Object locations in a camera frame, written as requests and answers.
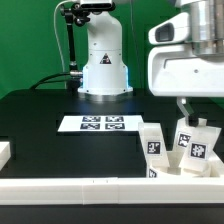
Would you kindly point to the white front rail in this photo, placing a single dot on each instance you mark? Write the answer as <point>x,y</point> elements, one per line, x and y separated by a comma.
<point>111,191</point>

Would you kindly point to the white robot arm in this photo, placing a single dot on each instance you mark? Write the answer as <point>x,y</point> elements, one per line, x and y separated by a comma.
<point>106,75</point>

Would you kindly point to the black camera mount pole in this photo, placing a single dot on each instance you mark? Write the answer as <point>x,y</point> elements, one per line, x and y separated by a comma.
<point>73,15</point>

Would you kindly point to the white right rail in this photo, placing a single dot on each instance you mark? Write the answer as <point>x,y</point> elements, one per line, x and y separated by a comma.
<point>217,166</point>

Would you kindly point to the white block at left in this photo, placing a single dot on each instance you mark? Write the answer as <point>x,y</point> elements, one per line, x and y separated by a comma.
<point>5,153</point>

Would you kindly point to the white rail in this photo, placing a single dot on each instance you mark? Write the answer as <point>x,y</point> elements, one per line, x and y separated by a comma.
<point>111,191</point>
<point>217,166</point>

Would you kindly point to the white round stool seat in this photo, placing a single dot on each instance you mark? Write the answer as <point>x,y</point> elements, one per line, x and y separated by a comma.
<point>174,170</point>

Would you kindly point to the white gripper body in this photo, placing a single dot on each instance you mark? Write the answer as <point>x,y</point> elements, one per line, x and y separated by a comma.
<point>175,71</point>

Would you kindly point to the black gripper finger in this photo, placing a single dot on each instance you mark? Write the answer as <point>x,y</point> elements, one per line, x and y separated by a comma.
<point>191,118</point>

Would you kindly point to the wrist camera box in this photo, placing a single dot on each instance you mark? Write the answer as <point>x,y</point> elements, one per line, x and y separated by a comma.
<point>174,30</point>

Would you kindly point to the white marker sheet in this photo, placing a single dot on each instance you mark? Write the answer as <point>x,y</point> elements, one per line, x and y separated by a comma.
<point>100,123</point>

